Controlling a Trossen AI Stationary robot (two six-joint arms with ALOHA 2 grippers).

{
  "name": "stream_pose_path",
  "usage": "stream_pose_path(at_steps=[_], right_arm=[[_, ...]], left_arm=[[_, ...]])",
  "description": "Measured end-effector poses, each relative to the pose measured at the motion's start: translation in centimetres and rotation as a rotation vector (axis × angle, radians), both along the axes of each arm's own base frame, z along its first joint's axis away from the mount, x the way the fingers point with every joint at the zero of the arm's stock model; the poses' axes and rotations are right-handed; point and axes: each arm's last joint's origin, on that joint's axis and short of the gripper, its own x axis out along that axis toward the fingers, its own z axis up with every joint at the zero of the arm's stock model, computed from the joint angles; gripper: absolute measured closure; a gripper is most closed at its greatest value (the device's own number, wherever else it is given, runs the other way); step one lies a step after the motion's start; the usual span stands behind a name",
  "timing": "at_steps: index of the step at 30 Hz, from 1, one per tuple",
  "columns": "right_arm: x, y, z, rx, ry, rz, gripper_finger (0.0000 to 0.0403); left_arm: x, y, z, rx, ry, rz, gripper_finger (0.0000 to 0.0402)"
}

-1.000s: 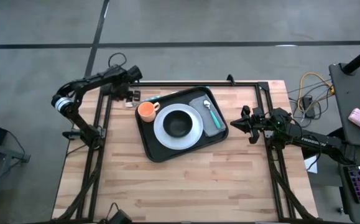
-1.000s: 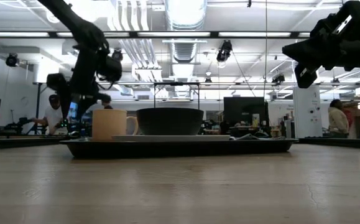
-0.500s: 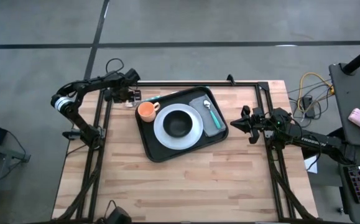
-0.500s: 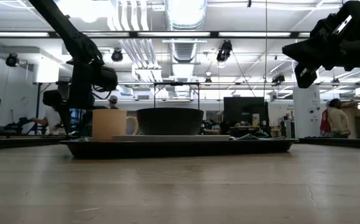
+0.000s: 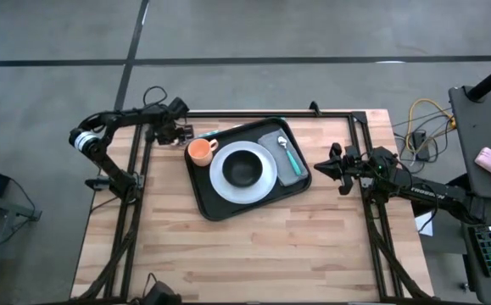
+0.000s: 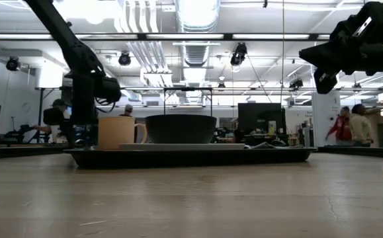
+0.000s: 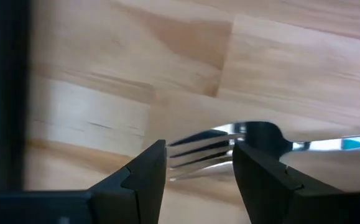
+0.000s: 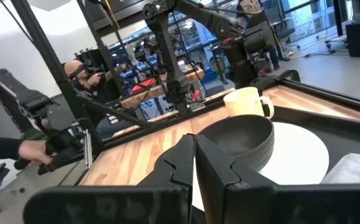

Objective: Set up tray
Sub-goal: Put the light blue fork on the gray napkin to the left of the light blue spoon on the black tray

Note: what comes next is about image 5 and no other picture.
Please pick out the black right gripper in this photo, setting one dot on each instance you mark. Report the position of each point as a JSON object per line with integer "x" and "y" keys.
{"x": 355, "y": 167}

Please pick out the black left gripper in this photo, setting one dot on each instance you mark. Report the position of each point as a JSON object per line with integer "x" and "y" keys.
{"x": 164, "y": 133}

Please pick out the black plastic tray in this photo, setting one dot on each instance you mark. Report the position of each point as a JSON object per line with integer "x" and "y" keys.
{"x": 202, "y": 190}

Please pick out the grey cloth napkin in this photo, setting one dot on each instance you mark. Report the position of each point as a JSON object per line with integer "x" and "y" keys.
{"x": 275, "y": 146}

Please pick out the dark green bowl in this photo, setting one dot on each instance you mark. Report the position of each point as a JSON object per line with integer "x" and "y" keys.
{"x": 242, "y": 168}

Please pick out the white round plate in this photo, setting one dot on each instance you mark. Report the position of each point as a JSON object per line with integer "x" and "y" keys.
{"x": 236, "y": 195}

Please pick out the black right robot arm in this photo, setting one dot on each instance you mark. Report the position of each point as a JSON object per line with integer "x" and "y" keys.
{"x": 431, "y": 195}

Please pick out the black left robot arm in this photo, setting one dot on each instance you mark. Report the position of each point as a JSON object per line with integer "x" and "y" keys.
{"x": 101, "y": 156}

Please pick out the black power adapter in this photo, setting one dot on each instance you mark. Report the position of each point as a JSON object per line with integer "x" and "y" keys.
{"x": 420, "y": 142}

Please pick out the white paper sheet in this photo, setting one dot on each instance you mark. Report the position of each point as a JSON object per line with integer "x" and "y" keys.
{"x": 425, "y": 226}

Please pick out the black side desk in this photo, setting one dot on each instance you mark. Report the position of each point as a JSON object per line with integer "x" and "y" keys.
{"x": 478, "y": 127}

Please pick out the black box device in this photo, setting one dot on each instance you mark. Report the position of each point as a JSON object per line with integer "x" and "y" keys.
{"x": 162, "y": 294}

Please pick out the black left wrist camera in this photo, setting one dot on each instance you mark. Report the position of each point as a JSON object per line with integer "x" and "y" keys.
{"x": 178, "y": 108}

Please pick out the black metal table frame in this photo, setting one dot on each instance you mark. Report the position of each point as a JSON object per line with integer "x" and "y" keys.
{"x": 334, "y": 114}

